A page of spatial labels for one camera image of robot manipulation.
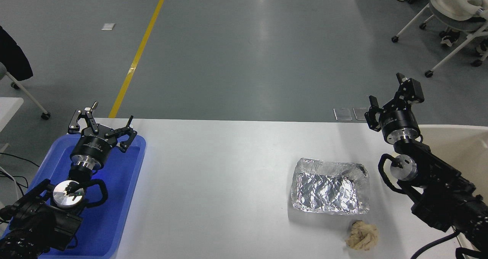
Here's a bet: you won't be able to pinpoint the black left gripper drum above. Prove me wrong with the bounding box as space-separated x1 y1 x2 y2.
70 132 114 165

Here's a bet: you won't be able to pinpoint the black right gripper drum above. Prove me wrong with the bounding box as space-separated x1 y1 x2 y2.
380 111 420 137

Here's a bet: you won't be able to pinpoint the blue plastic tray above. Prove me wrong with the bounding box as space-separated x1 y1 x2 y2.
2 134 147 259

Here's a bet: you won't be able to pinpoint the large pale bin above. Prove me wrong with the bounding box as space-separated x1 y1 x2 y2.
417 124 488 203

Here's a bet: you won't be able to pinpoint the grey wheeled chair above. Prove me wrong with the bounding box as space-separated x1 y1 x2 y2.
0 63 51 120

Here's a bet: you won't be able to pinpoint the small white side table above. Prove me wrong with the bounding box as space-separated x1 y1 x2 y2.
0 97 24 153

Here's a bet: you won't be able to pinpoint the silver foil tray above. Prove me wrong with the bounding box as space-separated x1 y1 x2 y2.
291 158 371 215

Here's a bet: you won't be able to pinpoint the white wheeled office chair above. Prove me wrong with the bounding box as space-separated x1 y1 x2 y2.
392 0 488 78

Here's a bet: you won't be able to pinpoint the crumpled tan paper ball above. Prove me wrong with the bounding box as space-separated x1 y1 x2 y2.
345 220 379 251

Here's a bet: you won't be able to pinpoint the thin black cables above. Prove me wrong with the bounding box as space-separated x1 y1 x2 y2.
0 151 41 198

